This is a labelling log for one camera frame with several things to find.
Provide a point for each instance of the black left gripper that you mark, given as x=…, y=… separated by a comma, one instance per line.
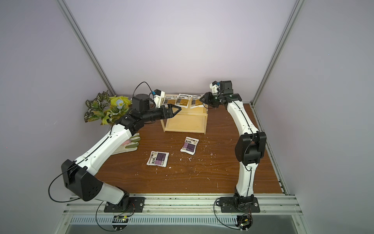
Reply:
x=167, y=111

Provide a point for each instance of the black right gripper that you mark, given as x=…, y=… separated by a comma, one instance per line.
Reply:
x=209, y=99

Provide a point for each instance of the yellow coffee bag small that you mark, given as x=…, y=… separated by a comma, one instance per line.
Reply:
x=196, y=102

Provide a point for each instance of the purple coffee bag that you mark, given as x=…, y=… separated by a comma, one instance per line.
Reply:
x=190, y=145
x=158, y=159

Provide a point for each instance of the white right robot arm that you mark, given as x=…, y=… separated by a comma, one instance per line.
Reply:
x=250, y=148

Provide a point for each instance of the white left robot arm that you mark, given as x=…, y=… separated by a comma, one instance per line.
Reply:
x=79, y=175

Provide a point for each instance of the light wooden two-tier shelf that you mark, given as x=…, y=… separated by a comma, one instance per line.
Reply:
x=187, y=120

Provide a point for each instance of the purple coffee bag flat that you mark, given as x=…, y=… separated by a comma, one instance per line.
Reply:
x=158, y=159

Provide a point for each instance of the green artificial plant in vase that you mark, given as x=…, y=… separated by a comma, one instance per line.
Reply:
x=107, y=109

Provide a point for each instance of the left circuit board connector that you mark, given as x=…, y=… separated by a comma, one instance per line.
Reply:
x=120, y=222

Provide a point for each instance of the circuit board connector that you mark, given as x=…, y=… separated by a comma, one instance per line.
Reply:
x=244, y=222
x=120, y=222

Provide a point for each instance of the right circuit board connector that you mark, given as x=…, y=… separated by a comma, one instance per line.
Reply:
x=244, y=222

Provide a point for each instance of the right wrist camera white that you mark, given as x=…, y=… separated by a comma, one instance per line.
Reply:
x=215, y=87

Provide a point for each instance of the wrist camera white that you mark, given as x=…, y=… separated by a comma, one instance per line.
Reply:
x=215, y=87
x=158, y=97

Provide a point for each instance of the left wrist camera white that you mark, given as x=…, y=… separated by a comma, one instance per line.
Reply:
x=158, y=97

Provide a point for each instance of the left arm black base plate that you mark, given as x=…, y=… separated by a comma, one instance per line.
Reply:
x=128, y=204

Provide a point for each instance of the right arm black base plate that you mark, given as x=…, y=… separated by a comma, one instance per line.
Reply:
x=235, y=205

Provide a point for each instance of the aluminium frame corner post right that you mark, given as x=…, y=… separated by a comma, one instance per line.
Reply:
x=279, y=48

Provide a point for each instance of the aluminium frame corner post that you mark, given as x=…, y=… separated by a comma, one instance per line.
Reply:
x=67, y=13
x=279, y=48

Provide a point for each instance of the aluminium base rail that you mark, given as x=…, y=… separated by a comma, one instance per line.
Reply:
x=279, y=213

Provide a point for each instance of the aluminium frame corner post left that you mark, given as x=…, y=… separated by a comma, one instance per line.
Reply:
x=67, y=13

